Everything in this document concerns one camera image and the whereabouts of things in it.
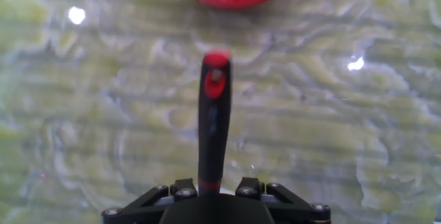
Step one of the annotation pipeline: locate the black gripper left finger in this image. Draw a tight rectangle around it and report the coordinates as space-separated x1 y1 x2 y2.
101 178 199 224

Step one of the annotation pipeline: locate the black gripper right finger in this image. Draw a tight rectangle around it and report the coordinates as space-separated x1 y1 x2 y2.
235 177 331 224

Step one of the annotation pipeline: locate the black ladle with red accents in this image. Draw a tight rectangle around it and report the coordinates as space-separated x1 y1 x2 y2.
197 50 232 197

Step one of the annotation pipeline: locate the green marble pattern mat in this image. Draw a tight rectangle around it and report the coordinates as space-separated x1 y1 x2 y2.
0 0 441 224

